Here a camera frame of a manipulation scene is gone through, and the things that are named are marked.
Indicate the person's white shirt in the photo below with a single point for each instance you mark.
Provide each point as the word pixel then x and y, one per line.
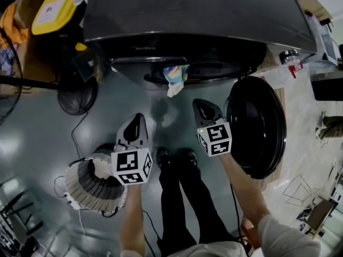
pixel 286 240

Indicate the person's black trousers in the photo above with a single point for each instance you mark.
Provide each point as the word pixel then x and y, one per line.
pixel 187 210

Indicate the person's left black shoe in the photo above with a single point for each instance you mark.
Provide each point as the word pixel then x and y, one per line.
pixel 163 157

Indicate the plastic-wrapped grey appliance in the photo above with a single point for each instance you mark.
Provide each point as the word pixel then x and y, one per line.
pixel 323 39

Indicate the pastel striped clothes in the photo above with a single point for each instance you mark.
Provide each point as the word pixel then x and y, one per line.
pixel 175 75

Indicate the person's black shoe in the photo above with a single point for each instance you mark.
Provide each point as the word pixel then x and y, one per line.
pixel 163 157
pixel 186 157

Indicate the black washing machine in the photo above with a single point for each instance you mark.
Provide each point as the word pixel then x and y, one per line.
pixel 187 9

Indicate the black bin yellow lid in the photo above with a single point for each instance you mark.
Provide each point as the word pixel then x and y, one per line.
pixel 53 9

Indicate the person's right black shoe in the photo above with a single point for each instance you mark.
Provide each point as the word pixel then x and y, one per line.
pixel 186 157

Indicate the black cabinet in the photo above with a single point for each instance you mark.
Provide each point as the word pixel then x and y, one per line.
pixel 328 87

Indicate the tall cardboard sheet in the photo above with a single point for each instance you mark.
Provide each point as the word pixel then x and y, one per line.
pixel 314 5

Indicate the black floor fan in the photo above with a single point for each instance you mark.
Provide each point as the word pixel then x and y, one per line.
pixel 77 95

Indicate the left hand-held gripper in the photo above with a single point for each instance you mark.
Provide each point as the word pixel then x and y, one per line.
pixel 131 165

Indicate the white laundry basket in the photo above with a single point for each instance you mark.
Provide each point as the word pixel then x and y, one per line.
pixel 88 191

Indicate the person's left forearm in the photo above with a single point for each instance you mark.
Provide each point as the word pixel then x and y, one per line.
pixel 132 218

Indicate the brown cardboard box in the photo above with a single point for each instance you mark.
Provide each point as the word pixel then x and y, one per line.
pixel 40 63

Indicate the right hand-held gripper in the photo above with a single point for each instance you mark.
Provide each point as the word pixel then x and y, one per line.
pixel 215 139

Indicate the person's right forearm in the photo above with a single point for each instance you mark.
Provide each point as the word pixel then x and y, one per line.
pixel 246 191

